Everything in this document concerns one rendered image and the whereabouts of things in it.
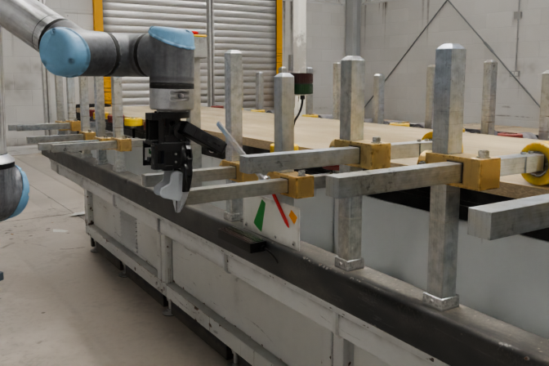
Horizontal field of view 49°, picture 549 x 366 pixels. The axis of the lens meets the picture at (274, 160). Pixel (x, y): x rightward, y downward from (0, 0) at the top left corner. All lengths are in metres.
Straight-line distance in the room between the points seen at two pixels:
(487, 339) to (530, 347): 0.06
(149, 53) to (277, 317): 1.11
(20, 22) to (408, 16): 9.88
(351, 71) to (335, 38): 10.43
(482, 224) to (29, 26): 0.93
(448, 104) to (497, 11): 8.78
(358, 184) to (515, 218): 0.25
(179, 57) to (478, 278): 0.75
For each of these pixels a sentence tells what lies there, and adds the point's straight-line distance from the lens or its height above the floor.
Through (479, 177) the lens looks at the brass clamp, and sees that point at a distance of 0.99.
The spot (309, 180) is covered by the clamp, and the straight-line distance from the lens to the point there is 1.38.
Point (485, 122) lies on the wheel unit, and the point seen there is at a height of 0.93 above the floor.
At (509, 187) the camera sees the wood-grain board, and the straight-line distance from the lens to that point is 1.21.
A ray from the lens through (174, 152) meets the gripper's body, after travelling 1.23.
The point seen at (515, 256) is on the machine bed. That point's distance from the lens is 1.25.
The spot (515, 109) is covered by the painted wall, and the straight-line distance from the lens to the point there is 9.53.
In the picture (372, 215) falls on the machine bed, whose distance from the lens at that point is 1.51.
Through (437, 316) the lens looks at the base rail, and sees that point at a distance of 1.08.
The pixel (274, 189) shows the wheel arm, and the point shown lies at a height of 0.84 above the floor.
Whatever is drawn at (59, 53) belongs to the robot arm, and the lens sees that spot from 1.20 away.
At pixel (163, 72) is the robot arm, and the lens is 1.21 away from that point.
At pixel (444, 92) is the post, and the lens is 1.03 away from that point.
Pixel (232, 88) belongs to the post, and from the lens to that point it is 1.62.
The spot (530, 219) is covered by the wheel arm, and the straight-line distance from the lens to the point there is 0.71.
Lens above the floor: 1.10
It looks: 8 degrees down
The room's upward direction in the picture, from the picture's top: straight up
